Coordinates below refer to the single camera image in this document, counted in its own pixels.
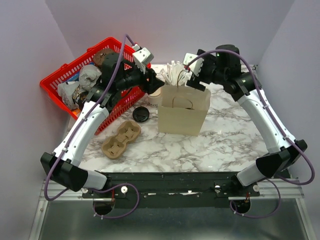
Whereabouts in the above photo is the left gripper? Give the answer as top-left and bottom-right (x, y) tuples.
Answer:
(116, 62), (165, 95)

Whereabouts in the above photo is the brown paper bag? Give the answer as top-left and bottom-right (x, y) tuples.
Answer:
(157, 70), (211, 136)

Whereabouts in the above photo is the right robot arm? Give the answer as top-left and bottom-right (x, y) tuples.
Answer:
(182, 44), (308, 196)

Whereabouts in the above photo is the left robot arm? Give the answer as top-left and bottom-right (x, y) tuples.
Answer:
(40, 48), (164, 198)

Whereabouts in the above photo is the white paper cup stack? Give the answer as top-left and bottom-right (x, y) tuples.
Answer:
(147, 89), (161, 107)

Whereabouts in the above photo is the white paper straws bundle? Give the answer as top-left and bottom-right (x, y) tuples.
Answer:
(159, 60), (191, 86)

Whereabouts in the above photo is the red plastic basket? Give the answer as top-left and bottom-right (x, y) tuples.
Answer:
(39, 37), (145, 136)

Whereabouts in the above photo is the cardboard cup carrier tray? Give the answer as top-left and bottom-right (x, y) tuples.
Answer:
(101, 120), (141, 159)

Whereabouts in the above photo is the brown lidded ice cream tub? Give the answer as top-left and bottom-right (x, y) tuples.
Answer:
(92, 48), (114, 66)

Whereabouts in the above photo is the grey crumpled paper bag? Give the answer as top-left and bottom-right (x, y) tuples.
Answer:
(78, 64), (102, 91)

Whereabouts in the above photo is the black printed paper cup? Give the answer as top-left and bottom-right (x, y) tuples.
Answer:
(72, 91), (88, 110)

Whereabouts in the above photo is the white crumpled paper wrapper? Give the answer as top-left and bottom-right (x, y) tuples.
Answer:
(57, 81), (79, 110)

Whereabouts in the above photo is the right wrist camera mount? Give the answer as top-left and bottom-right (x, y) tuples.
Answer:
(182, 52), (204, 77)

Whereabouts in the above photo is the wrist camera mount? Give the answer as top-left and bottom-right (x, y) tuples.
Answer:
(182, 52), (204, 77)
(132, 43), (154, 74)

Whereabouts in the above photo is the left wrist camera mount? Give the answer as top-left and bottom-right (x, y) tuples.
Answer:
(132, 43), (154, 74)

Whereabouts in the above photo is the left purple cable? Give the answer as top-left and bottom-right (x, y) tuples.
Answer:
(43, 33), (140, 220)

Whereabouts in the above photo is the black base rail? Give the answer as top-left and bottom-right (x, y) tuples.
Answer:
(82, 171), (260, 209)

